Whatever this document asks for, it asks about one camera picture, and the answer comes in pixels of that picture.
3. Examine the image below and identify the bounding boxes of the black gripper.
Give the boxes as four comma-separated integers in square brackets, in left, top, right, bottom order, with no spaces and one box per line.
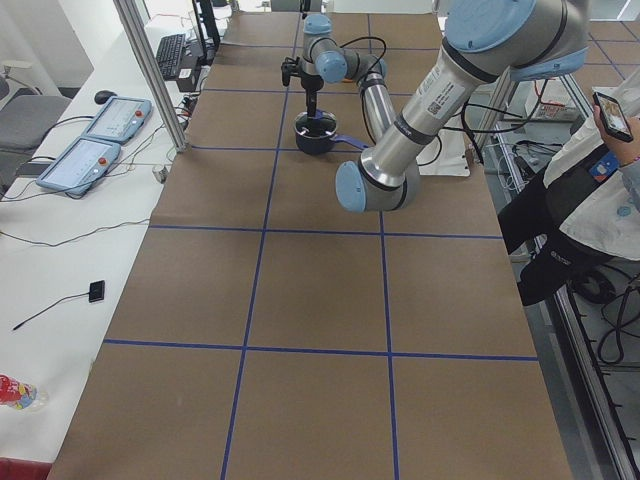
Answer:
[303,75,322,118]

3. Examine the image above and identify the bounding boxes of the glass pot lid purple knob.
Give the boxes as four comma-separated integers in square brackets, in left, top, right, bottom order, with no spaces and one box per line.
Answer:
[294,110,337,138]

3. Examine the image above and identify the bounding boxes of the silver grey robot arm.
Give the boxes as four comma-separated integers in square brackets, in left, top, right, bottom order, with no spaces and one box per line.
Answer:
[298,1,591,212]

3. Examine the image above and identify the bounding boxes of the black keyboard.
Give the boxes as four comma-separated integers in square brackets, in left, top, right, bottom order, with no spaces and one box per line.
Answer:
[156,33,186,80]

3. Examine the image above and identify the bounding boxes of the small metal cylinder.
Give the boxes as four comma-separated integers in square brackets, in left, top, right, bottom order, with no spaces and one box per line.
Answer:
[152,165,168,184]

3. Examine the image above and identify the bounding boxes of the upper blue teach pendant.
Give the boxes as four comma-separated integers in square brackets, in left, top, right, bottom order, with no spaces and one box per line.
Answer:
[83,96,152,145]

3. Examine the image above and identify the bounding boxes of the blue teach pendant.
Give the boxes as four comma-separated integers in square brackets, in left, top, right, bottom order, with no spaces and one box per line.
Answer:
[83,96,152,145]
[36,136,121,196]

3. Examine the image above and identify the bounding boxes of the black computer mouse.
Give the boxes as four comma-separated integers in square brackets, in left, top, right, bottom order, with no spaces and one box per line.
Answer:
[94,90,116,105]

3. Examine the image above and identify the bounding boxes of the lower blue teach pendant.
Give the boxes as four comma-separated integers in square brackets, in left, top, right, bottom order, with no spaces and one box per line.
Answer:
[36,136,121,196]

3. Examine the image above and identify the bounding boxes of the grey office chair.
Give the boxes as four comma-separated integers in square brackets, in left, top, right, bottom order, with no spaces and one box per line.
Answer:
[1,60,72,193]

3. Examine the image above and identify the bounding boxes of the small black square pad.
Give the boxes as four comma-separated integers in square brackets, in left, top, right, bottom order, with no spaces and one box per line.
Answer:
[88,280,106,303]

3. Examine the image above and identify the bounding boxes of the black smartphone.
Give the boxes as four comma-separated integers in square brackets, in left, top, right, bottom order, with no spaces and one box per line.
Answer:
[593,91,634,143]

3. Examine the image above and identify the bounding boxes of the person in white shirt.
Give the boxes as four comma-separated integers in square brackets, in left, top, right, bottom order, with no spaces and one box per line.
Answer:
[498,72,639,306]

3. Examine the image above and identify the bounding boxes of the red printed plastic bag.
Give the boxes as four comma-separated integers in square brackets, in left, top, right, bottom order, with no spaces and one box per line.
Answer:
[0,374,49,411]

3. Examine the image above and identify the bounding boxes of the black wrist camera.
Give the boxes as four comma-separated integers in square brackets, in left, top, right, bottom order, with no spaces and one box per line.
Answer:
[281,57,301,87]

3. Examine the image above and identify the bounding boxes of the dark blue saucepan purple handle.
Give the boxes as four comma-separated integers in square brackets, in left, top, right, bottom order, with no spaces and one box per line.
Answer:
[295,130,368,155]

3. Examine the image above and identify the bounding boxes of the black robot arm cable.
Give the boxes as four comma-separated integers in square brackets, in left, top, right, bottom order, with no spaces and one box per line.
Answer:
[338,36,388,81]

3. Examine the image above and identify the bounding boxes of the aluminium frame post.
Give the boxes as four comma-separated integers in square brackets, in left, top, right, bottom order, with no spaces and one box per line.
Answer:
[113,0,187,153]

